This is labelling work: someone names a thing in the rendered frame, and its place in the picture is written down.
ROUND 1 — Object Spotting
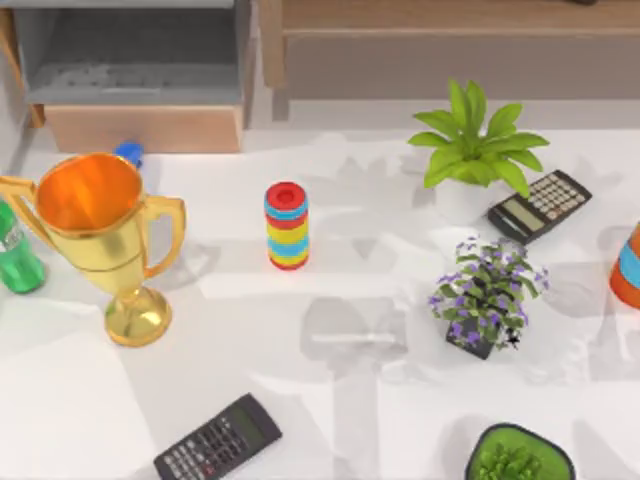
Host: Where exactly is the stack of coloured rings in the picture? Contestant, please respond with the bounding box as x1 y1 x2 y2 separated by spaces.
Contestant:
264 181 311 271

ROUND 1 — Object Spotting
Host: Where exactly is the purple flower plant black pot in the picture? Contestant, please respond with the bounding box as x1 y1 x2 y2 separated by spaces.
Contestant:
427 236 552 361

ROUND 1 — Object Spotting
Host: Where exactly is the green leafy plant white pot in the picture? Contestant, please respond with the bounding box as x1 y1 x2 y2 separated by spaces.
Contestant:
407 78 551 220

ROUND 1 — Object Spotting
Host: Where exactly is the blue bottle cap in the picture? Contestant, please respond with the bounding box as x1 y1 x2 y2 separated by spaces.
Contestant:
113 140 145 170

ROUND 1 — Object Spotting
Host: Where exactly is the pale wooden drawer front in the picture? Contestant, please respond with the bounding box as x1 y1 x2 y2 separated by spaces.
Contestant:
43 102 245 154

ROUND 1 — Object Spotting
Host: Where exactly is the black calculator with pale keys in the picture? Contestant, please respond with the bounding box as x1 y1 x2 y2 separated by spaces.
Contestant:
487 169 594 246

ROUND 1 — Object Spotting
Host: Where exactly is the gold trophy cup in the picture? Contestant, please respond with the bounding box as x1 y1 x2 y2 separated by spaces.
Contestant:
0 152 188 348

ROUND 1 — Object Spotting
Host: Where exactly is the black calculator with dark keys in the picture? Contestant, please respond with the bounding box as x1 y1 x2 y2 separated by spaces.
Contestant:
153 393 284 480

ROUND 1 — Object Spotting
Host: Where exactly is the wooden cupboard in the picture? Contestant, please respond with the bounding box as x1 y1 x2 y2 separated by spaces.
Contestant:
255 0 640 122

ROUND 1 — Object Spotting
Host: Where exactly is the green succulent in black pot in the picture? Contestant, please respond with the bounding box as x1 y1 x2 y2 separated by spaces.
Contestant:
464 422 577 480

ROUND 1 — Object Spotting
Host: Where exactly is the green bottle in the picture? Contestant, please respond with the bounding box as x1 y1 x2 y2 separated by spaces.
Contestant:
0 199 47 296

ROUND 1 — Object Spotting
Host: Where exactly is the orange and blue ring stack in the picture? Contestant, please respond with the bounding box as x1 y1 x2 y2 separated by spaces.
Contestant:
609 223 640 312

